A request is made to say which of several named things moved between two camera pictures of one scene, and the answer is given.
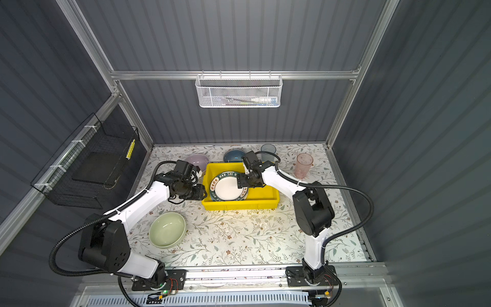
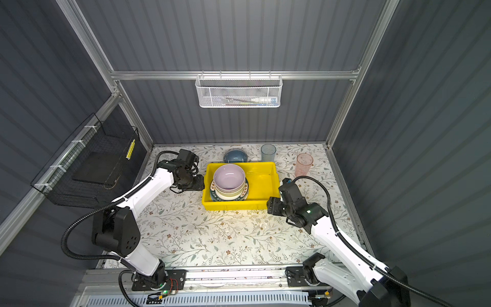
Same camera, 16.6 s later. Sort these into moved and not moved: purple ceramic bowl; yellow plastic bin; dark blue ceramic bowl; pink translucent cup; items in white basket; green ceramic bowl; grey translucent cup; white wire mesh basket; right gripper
Moved: green ceramic bowl; right gripper; purple ceramic bowl
Not moved: items in white basket; white wire mesh basket; dark blue ceramic bowl; grey translucent cup; pink translucent cup; yellow plastic bin
